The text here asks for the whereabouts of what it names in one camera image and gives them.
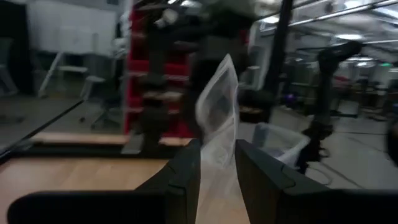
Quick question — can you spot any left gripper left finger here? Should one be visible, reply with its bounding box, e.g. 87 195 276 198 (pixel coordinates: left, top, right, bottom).
135 139 201 224

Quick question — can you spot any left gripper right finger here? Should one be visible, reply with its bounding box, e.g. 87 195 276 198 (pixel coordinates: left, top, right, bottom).
235 139 329 224

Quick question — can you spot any clear plastic storage bin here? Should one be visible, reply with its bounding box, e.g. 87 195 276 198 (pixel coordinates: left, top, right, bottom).
251 121 311 169

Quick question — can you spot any clear zip plastic bag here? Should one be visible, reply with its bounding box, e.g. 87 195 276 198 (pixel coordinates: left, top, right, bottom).
194 53 251 224

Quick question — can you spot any red plastic bin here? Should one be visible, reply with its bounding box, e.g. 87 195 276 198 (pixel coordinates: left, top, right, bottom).
127 57 191 94
129 7 193 38
124 99 195 138

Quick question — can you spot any white chair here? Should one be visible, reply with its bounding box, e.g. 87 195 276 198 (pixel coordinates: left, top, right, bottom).
79 74 108 102

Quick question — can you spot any metal wire shelf rack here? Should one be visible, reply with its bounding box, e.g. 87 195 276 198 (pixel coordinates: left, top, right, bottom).
123 0 197 139

